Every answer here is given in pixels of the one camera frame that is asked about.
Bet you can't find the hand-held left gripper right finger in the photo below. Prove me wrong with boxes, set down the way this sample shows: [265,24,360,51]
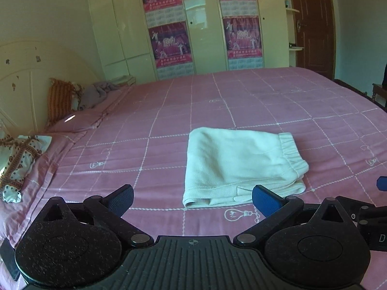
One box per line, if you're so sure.
[233,184,349,247]

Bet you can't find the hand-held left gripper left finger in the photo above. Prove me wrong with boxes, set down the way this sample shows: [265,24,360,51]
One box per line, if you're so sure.
[38,184,155,247]

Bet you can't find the pale green pants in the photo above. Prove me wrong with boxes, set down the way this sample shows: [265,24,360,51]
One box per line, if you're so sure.
[182,127,309,209]

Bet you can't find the pink pillow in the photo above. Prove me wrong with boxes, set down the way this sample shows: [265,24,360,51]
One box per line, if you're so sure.
[45,85,134,133]

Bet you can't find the dark wooden chair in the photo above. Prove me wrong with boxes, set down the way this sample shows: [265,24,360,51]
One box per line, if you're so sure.
[371,63,387,111]

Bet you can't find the pink checked bedspread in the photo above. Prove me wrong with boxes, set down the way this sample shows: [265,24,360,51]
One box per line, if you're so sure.
[0,66,387,281]

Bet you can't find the grey crumpled cloth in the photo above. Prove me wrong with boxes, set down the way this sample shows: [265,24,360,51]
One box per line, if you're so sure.
[78,81,122,111]

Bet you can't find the patterned white brown cloth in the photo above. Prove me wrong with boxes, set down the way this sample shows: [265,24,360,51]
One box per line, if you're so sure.
[0,134,53,203]

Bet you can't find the orange striped pillow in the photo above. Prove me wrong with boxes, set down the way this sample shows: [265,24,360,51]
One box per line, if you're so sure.
[46,78,84,125]

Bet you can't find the cream headboard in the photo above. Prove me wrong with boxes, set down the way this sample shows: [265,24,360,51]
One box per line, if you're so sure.
[0,39,101,134]

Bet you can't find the cream wardrobe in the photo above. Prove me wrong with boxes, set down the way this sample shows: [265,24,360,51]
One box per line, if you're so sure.
[85,0,291,83]

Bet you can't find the brown wooden door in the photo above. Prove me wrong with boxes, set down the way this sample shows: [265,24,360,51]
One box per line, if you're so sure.
[287,0,337,81]

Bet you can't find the cream corner shelf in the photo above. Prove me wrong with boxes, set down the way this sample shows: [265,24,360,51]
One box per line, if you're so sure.
[281,0,305,67]

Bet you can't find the black strap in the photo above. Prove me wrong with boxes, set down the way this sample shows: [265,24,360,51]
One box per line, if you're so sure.
[0,238,22,282]

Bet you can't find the large purple wall poster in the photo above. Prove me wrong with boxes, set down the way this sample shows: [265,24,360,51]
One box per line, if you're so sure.
[222,16,265,71]
[148,21,196,80]

